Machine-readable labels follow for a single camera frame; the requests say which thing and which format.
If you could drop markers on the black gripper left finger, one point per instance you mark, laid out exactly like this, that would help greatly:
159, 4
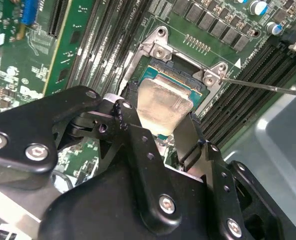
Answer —
25, 125

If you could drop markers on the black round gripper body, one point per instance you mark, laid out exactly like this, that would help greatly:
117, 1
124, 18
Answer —
100, 212

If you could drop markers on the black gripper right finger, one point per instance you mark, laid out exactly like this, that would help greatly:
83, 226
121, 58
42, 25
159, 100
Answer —
190, 140

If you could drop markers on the silver square CPU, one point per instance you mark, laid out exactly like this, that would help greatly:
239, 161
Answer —
162, 105

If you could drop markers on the thin metal locking lever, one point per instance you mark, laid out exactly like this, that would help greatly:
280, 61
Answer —
250, 83

